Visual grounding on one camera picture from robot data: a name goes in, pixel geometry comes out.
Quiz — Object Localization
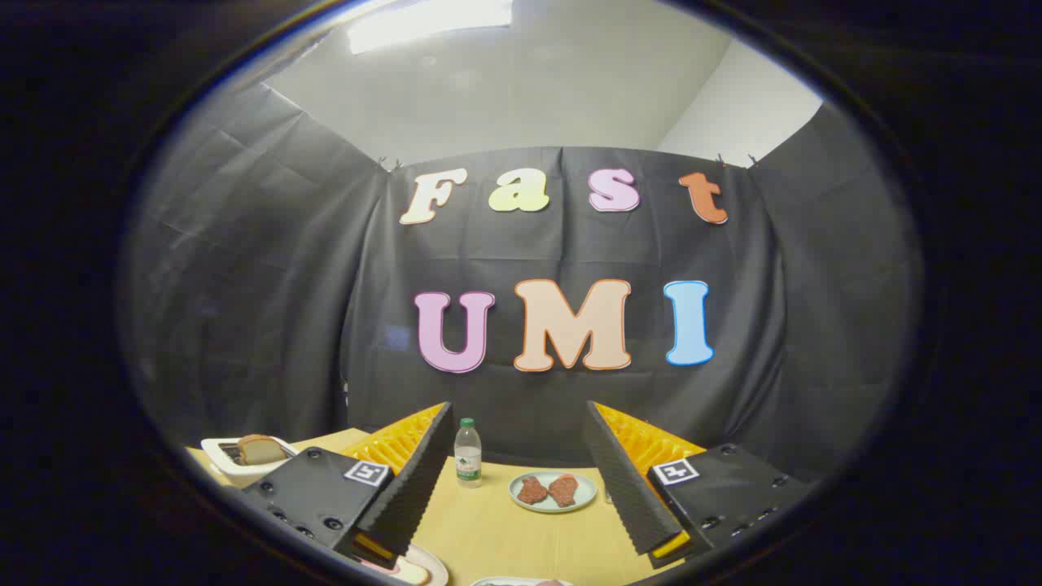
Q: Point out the beige round plate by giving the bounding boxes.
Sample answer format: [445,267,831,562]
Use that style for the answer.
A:
[358,544,450,586]

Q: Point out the ceiling light panel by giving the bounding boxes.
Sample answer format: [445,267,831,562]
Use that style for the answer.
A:
[346,0,514,55]

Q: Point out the black backdrop cloth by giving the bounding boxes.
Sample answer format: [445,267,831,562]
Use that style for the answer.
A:
[122,81,925,481]

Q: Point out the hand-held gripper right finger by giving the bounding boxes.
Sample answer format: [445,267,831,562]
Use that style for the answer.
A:
[583,400,815,569]

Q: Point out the light blue round plate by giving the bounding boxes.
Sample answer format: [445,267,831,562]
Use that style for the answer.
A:
[508,470,598,514]

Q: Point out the white toaster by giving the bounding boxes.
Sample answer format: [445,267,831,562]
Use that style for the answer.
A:
[200,436,300,481]

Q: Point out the clear plastic water bottle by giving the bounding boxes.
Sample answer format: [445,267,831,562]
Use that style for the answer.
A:
[454,418,483,488]

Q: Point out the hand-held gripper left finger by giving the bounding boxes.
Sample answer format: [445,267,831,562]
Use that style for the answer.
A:
[220,401,455,571]

